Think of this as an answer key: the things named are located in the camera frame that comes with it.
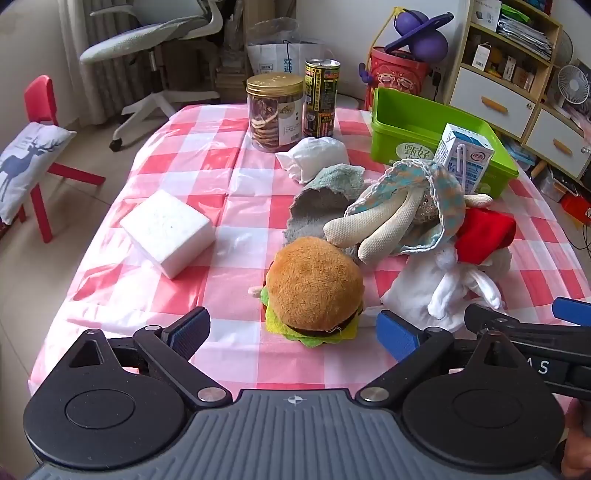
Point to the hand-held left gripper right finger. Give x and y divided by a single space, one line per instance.
397 334

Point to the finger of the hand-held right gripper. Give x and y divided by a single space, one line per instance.
572 309
482 316

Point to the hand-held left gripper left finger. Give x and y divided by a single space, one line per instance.
189 330

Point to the white rabbit plush toy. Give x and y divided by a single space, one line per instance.
415 290

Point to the hamburger plush toy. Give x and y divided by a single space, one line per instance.
314 281

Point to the white foam block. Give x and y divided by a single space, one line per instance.
168 230

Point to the cream rabbit doll knitted dress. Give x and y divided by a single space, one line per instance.
392 217

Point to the grey and green towel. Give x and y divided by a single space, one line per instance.
318 207

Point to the green plastic bin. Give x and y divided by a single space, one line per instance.
406 120

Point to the person's right hand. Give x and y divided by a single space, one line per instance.
577 438

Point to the white milk carton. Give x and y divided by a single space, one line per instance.
468 157

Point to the red checked tablecloth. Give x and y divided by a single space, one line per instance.
184 152

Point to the white crumpled cloth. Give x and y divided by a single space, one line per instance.
314 154

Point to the wooden shelf cabinet with drawers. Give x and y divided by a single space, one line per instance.
494 99

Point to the small white fan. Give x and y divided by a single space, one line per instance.
572 85

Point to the deer print cushion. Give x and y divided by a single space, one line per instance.
27 166

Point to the gold lid cookie jar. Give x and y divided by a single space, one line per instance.
274 115

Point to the black and yellow can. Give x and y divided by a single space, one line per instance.
321 97

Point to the red printed bucket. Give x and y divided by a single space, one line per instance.
397 76

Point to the red wooden chair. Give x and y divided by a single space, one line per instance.
41 97

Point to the purple jump ball toy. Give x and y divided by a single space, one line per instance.
425 37

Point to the white paper bag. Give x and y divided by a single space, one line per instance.
281 53

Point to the white office chair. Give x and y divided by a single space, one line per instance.
147 37

